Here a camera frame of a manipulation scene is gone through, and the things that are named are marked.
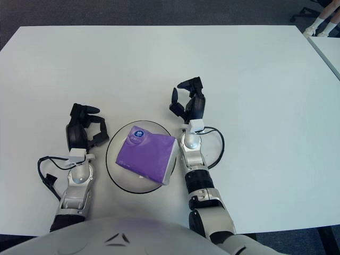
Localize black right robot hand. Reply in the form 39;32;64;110
169;76;207;124

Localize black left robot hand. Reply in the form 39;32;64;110
65;103;111;152

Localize purple tissue paper pack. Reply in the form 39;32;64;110
115;125;178;186

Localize white plate black rim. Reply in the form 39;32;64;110
105;121;177;193

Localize grey robot torso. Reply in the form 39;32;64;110
0;215;226;255

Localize black office chair base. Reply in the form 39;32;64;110
289;0;324;22

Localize white neighbouring table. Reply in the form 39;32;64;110
307;36;340;82

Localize black table leg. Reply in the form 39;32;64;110
316;227;340;255

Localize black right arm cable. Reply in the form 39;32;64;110
203;126;225;169

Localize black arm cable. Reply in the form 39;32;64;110
203;126;225;169
37;156;72;201

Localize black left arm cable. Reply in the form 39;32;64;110
37;156;72;201

